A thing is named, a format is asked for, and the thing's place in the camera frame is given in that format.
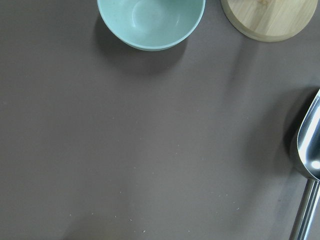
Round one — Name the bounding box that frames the steel ice scoop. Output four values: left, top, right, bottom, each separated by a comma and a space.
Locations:
289, 92, 320, 240

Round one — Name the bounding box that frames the mint green bowl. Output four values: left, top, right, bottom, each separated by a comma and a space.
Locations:
97, 0, 206, 52

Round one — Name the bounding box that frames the wooden glass stand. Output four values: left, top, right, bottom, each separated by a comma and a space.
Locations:
221, 0, 319, 43

